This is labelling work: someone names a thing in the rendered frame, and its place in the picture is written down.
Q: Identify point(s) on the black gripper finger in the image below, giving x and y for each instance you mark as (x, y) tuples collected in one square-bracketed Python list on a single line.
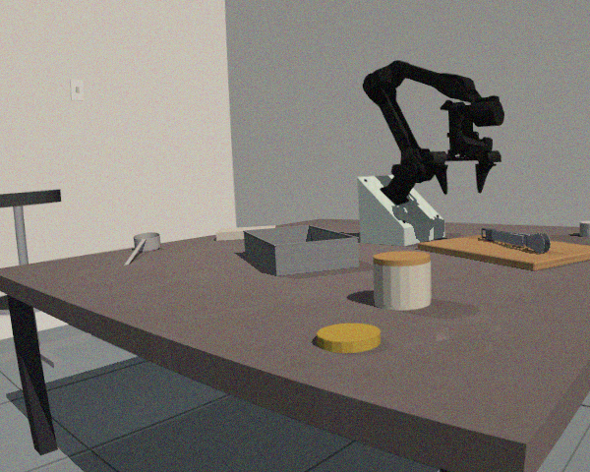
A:
[(482, 171), (440, 173)]

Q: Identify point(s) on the white cylindrical jar with wooden lid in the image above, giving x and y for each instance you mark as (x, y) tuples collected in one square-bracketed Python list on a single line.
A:
[(402, 280)]

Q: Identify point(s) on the beige rectangular block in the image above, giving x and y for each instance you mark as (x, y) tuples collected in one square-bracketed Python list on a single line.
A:
[(236, 233)]

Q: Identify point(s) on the yellow flat disc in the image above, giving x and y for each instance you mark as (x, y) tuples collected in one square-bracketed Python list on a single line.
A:
[(348, 338)]

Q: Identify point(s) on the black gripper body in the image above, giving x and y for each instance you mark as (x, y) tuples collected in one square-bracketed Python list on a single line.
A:
[(439, 157)]

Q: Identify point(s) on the grey measuring scoop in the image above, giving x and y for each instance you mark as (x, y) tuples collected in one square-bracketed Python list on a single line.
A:
[(145, 242)]

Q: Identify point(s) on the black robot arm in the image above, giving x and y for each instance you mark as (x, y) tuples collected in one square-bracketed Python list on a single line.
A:
[(380, 88)]

